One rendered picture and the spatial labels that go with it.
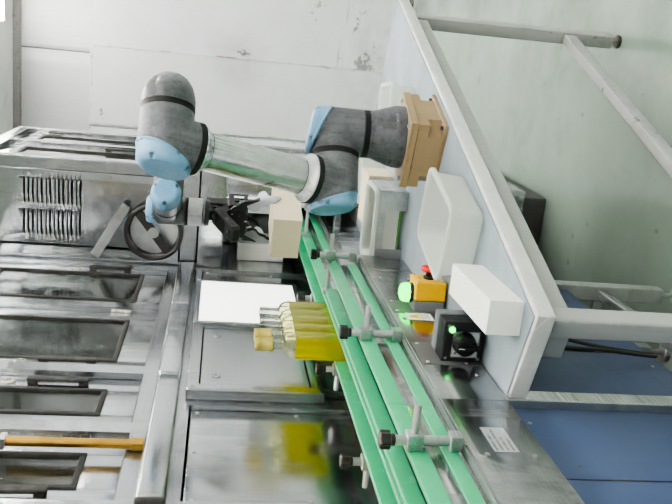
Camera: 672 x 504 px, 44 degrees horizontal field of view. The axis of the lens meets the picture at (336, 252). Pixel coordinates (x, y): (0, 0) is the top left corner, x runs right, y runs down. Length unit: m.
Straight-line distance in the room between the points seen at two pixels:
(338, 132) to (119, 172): 1.29
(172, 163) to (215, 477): 0.65
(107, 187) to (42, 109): 3.31
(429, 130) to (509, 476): 0.97
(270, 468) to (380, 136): 0.80
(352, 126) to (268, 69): 3.83
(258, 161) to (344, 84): 4.02
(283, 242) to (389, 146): 0.41
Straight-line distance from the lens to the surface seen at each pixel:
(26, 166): 3.15
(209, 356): 2.27
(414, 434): 1.30
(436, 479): 1.24
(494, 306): 1.43
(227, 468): 1.81
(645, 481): 1.38
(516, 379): 1.49
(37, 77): 6.39
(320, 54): 5.82
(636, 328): 1.54
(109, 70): 5.84
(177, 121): 1.77
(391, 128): 1.99
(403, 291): 1.87
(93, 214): 3.16
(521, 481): 1.24
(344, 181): 1.94
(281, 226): 2.17
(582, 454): 1.41
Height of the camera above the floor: 1.28
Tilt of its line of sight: 8 degrees down
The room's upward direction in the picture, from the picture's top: 87 degrees counter-clockwise
